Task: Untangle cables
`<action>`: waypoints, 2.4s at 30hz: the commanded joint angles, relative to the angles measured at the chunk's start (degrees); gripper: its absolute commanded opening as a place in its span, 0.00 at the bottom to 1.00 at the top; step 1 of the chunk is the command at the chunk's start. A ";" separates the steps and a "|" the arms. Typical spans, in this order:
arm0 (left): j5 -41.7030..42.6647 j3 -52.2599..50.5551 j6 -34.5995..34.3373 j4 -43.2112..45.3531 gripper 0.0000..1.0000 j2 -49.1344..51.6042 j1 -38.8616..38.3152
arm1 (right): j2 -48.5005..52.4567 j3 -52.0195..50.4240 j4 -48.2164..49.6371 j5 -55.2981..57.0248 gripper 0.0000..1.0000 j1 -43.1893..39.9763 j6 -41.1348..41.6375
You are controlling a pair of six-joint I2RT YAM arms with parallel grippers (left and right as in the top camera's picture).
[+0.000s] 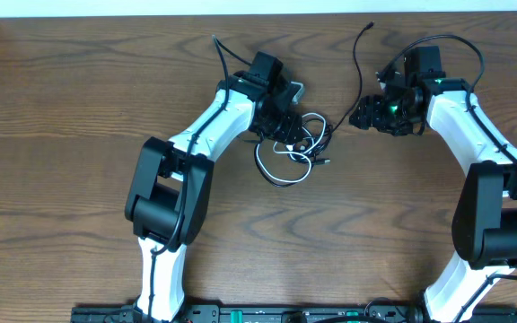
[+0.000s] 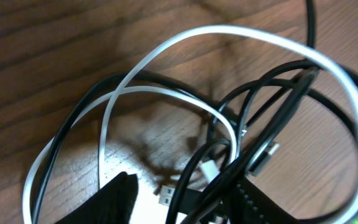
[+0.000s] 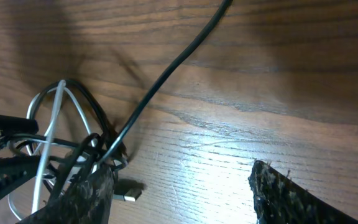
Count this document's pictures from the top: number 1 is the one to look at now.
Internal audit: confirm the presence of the white usb cable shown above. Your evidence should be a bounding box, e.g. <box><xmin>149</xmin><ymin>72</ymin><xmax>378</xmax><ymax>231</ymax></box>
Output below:
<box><xmin>256</xmin><ymin>111</ymin><xmax>329</xmax><ymax>185</ymax></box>

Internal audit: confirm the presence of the black usb cable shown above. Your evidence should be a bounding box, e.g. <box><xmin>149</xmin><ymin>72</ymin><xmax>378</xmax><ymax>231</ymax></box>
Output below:
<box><xmin>252</xmin><ymin>21</ymin><xmax>375</xmax><ymax>188</ymax></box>

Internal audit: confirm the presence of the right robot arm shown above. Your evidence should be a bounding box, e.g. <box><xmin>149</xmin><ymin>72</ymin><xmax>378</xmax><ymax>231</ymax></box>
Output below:
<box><xmin>349</xmin><ymin>46</ymin><xmax>517</xmax><ymax>322</ymax></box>

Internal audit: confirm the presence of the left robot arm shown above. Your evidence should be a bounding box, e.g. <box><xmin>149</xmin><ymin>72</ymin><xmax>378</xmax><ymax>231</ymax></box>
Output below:
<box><xmin>125</xmin><ymin>52</ymin><xmax>304</xmax><ymax>322</ymax></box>

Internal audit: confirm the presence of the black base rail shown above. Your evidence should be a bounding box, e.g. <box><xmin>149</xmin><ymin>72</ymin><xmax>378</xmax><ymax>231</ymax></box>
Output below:
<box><xmin>69</xmin><ymin>303</ymin><xmax>517</xmax><ymax>323</ymax></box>

